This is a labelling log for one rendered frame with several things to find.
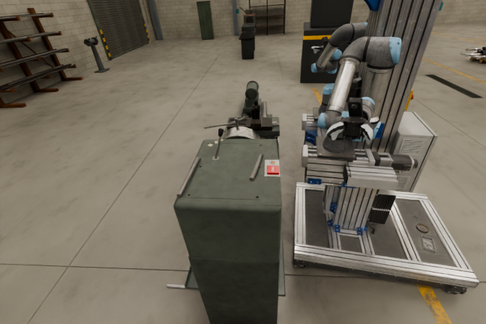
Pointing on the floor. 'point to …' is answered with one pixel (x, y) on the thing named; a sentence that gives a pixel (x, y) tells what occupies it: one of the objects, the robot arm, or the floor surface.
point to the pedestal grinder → (95, 53)
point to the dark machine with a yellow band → (318, 22)
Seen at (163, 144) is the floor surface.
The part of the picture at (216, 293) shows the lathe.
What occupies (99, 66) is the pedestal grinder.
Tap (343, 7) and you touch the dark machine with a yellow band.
